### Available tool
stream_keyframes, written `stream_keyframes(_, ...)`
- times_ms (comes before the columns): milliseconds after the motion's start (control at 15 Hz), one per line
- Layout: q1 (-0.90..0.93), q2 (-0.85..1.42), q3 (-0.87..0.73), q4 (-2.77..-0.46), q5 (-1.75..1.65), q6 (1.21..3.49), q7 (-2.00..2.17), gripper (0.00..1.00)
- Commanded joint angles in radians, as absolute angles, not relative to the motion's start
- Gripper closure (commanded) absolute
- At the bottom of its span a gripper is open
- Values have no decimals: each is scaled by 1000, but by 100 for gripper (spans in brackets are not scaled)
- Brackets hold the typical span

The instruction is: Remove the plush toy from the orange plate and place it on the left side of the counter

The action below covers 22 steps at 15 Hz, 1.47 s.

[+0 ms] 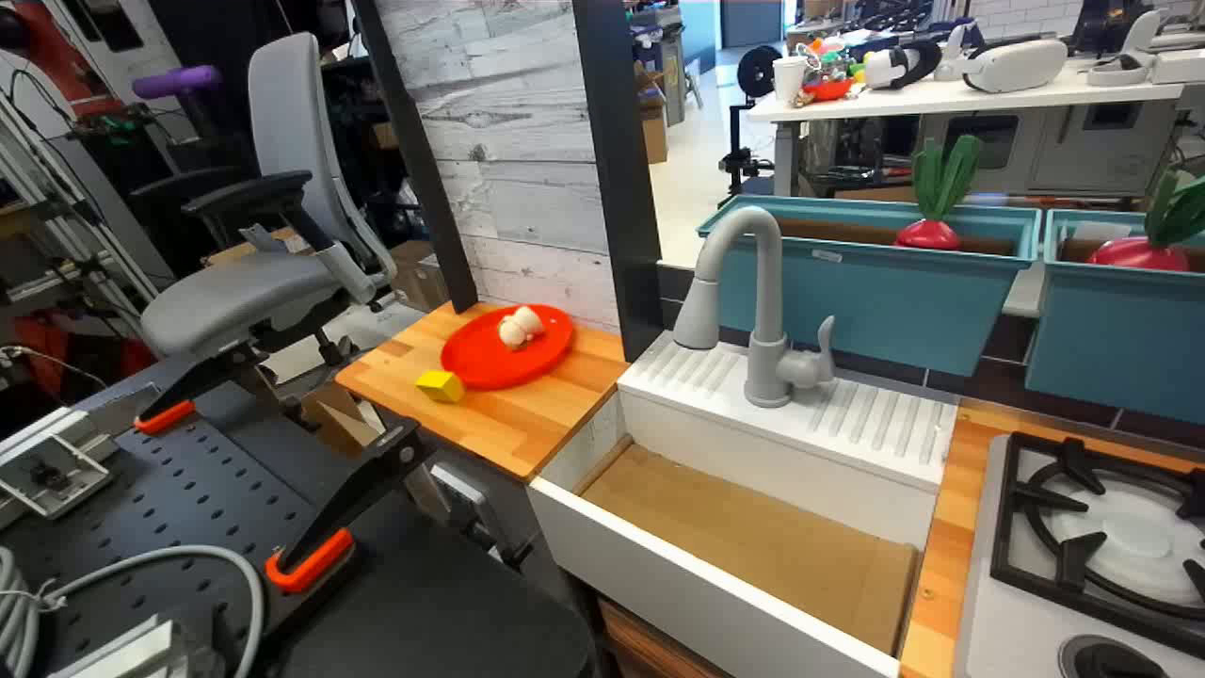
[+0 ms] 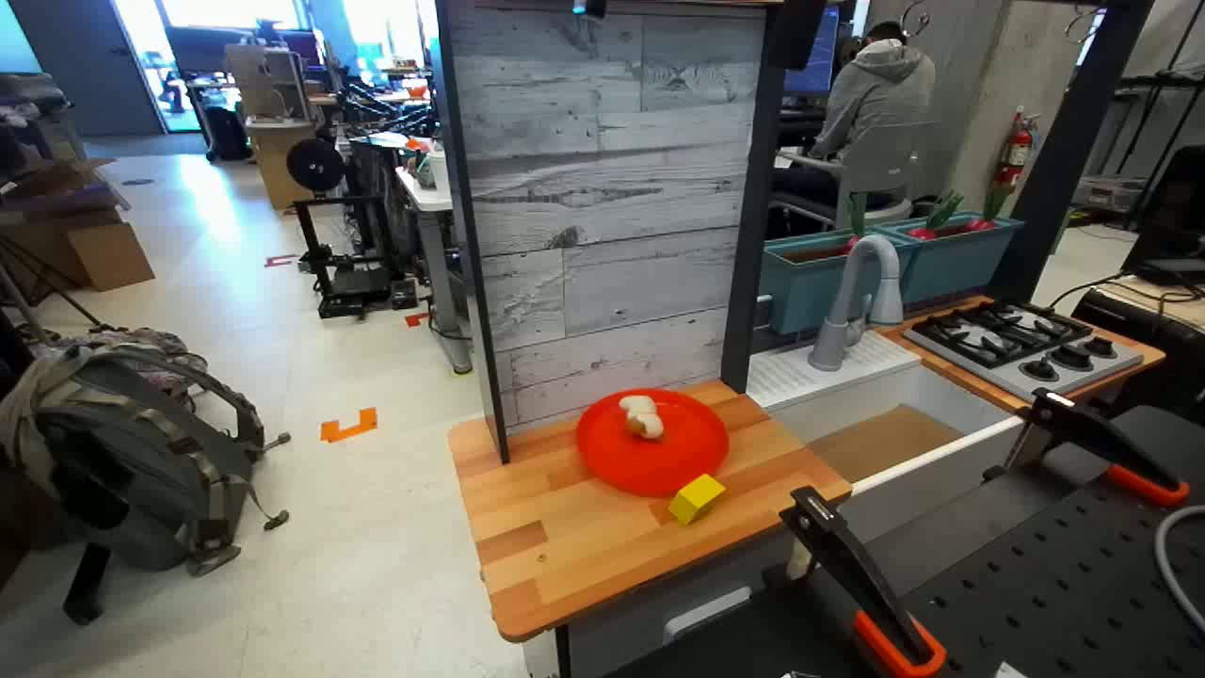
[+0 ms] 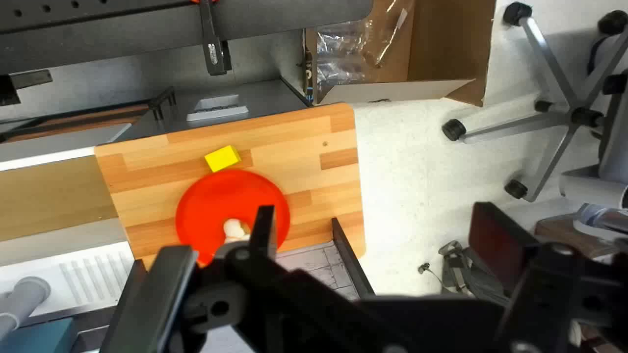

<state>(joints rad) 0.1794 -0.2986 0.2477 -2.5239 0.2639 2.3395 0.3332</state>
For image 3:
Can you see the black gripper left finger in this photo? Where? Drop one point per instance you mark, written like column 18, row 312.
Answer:
column 147, row 322

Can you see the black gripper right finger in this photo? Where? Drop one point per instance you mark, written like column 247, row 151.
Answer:
column 549, row 284

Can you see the cream plush toy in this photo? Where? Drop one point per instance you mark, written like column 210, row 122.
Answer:
column 233, row 229

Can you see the orange round plate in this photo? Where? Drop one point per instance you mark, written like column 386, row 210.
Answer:
column 220, row 196

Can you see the yellow rectangular block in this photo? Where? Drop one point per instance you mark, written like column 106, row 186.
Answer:
column 222, row 157

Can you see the wooden butcher-block board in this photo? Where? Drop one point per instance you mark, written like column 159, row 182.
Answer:
column 308, row 153

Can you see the brown cardboard box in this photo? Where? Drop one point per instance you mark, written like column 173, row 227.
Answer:
column 418, row 49

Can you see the clear plastic bag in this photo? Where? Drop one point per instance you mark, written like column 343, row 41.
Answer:
column 339, row 53

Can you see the black clamp on rail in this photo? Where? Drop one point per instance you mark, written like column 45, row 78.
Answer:
column 216, row 51

